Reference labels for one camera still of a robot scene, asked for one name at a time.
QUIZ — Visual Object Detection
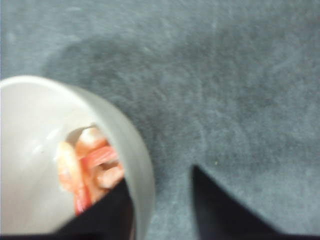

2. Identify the cream ceramic bowl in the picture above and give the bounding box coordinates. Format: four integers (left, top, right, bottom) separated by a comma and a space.
0, 75, 155, 240

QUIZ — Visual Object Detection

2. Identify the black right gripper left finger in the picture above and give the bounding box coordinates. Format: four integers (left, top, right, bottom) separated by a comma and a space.
54, 180, 134, 240

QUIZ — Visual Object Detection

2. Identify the pink shrimp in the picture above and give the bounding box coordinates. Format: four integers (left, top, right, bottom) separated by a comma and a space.
56, 142, 92, 216
74, 125, 126, 190

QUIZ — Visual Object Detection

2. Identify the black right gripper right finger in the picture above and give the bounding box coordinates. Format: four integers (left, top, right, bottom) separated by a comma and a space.
191, 164, 286, 240

